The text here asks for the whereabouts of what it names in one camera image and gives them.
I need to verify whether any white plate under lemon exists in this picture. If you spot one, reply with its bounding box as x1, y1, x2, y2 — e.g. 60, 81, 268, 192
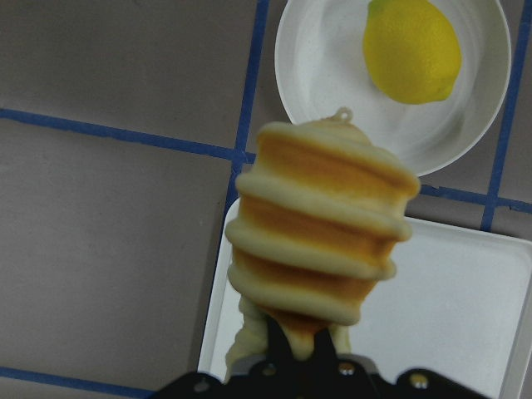
274, 1, 511, 176

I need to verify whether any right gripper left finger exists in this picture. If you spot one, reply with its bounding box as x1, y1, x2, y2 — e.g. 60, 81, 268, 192
266, 318, 291, 373

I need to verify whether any yellow lemon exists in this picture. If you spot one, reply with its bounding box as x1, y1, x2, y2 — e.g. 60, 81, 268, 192
362, 1, 461, 105

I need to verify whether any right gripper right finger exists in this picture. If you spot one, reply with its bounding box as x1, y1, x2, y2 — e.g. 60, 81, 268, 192
311, 328, 337, 374

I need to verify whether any white rectangular tray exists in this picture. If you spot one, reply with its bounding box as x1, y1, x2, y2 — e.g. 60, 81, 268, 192
196, 195, 532, 399

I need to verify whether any yellow spiral bread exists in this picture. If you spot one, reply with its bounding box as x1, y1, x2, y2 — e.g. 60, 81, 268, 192
225, 107, 421, 372

